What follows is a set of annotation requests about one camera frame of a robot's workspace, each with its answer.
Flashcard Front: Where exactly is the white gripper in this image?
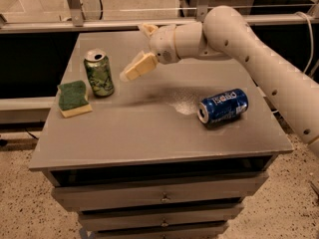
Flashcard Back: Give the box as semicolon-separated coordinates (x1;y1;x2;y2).
120;23;179;82

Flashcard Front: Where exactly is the green soda can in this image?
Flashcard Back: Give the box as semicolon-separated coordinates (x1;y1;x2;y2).
84;48;115;98

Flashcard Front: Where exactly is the green and yellow sponge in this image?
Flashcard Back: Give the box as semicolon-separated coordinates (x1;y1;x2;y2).
58;81;93;118

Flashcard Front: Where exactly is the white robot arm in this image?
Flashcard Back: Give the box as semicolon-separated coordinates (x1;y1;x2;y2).
120;6;319;155

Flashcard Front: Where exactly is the blue Pepsi can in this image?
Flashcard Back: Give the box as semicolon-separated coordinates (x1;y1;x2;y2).
197;89;248;124

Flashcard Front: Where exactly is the grey drawer cabinet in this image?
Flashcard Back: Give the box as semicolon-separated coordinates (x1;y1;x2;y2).
28;27;294;239

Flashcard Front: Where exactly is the top grey drawer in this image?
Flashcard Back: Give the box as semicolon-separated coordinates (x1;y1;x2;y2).
52;172;268;211

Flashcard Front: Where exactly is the grey drawer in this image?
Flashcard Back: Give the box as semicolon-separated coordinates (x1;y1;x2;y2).
79;203;243;231
96;222;228;239
52;172;268;211

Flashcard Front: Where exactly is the middle grey drawer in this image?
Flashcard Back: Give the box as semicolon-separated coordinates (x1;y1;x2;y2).
79;203;243;231

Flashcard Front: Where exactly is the bottom grey drawer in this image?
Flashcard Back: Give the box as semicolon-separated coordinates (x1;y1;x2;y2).
96;222;228;239

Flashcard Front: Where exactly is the metal railing frame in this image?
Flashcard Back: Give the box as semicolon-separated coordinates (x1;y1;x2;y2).
1;0;318;33

